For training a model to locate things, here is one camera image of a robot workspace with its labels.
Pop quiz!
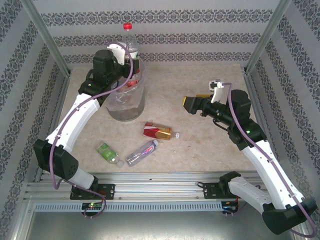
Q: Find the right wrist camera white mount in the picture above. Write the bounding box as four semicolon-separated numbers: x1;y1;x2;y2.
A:
208;79;223;103

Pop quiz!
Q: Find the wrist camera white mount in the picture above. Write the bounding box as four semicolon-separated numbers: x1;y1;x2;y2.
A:
208;79;223;103
106;43;126;66

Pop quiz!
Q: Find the grey bin with plastic liner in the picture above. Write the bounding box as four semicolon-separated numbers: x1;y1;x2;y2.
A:
104;57;148;113

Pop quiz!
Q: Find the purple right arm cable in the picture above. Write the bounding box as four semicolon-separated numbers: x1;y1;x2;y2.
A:
219;82;319;238

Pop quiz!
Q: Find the red label red cap bottle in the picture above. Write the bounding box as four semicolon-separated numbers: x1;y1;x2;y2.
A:
121;22;140;61

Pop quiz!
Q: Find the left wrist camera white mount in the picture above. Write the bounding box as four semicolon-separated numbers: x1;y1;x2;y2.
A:
106;43;126;66

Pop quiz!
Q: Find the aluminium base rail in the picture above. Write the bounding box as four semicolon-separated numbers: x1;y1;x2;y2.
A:
23;171;298;204

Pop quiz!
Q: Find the green label bottle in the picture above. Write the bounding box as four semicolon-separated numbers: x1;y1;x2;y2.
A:
96;142;125;168

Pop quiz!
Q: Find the aluminium side rail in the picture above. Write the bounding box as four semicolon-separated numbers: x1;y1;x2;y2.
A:
242;71;286;181
33;73;72;183

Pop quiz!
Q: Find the grey metal panel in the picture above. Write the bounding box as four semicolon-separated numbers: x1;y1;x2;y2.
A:
23;199;310;240

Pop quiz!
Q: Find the clear bottle purple label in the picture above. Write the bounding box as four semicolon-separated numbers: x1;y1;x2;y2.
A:
124;139;160;167

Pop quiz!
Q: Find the red gold label bottle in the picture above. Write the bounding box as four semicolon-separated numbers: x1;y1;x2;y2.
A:
143;121;181;141

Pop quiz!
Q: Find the grey wire mesh bin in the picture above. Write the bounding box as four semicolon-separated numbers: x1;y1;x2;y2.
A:
104;57;148;123

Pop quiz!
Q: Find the white slotted cable duct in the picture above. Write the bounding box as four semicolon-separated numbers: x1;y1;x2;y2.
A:
33;201;224;213

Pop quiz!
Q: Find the aluminium frame post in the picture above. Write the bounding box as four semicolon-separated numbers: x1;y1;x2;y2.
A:
21;0;72;76
243;0;293;74

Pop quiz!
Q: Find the small controller board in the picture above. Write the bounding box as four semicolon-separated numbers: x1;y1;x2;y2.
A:
81;201;103;211
221;201;240;213

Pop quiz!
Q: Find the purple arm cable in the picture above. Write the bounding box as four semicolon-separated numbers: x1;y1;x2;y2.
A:
219;82;319;238
49;40;134;219

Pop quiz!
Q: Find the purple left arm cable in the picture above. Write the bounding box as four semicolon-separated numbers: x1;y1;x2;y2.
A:
49;40;134;219

